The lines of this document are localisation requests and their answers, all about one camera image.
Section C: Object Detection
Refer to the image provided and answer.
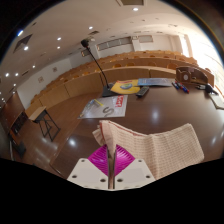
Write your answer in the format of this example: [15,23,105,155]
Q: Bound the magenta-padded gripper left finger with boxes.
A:
[66,144,110,190]

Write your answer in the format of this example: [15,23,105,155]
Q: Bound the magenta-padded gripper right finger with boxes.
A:
[113,146,157,190]

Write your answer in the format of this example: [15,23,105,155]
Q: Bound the beige waffle-weave towel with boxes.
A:
[92,119,205,190]

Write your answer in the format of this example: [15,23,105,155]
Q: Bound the white printed poster sheet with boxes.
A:
[78,94,129,120]

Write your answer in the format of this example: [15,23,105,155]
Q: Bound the small black-legged side table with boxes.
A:
[28,105,62,142]

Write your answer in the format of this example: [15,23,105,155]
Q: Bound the black remote control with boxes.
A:
[135,85,150,98]

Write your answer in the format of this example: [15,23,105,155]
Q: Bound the black gooseneck desk microphone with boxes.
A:
[80,38,118,98]

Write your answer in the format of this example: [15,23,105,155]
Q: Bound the rows of wooden lecture seats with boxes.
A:
[24,49,218,118]

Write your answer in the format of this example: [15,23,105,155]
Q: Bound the blue booklet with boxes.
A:
[137,77,174,88]

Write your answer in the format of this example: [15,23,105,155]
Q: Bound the red marker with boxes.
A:
[175,81,186,92]

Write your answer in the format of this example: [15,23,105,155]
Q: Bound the white notepad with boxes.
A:
[209,93,224,110]

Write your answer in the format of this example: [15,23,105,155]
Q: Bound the black handheld microphone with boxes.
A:
[196,83,219,96]

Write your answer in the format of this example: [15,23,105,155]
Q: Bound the wooden desk organizer box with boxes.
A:
[175,65,209,86]

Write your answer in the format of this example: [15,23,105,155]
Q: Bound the large bright window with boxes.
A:
[179,33,224,88]

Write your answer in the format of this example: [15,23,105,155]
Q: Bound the square ceiling air vent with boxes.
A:
[13,33,34,54]
[115,0,148,7]

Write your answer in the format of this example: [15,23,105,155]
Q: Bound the recessed ceiling lights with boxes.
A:
[0,6,140,104]

